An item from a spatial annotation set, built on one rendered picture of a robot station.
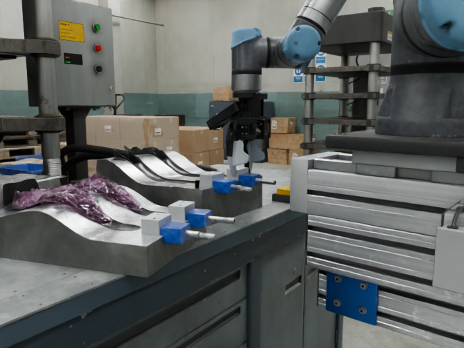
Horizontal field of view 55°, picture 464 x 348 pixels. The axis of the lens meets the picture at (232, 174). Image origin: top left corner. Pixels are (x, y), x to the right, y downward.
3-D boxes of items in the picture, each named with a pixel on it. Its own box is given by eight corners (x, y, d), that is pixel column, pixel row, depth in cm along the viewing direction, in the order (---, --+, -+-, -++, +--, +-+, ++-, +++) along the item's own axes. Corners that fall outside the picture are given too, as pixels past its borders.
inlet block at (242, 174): (279, 191, 111) (280, 170, 111) (269, 195, 107) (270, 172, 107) (237, 186, 119) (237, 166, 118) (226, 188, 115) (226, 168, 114)
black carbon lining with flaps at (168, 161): (231, 183, 120) (231, 148, 118) (192, 192, 107) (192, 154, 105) (142, 172, 140) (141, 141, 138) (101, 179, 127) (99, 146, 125)
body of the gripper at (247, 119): (255, 142, 107) (255, 92, 105) (226, 141, 112) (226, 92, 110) (271, 140, 113) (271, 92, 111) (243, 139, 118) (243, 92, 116)
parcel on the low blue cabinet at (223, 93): (239, 101, 857) (239, 86, 852) (228, 101, 830) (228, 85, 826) (221, 101, 881) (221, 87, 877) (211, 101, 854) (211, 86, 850)
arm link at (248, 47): (268, 26, 105) (232, 25, 104) (267, 73, 106) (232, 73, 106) (262, 31, 112) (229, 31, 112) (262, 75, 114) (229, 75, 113)
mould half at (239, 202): (262, 206, 122) (262, 158, 120) (202, 228, 101) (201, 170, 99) (137, 187, 151) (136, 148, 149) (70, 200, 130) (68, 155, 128)
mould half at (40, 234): (206, 234, 97) (206, 184, 95) (148, 277, 72) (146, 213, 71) (23, 215, 112) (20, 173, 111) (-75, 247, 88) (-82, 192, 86)
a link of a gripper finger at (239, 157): (243, 177, 107) (248, 139, 107) (223, 175, 110) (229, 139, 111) (249, 179, 109) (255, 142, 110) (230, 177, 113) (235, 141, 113)
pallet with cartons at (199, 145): (224, 178, 647) (223, 127, 636) (194, 187, 576) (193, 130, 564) (158, 172, 702) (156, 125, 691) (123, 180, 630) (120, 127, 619)
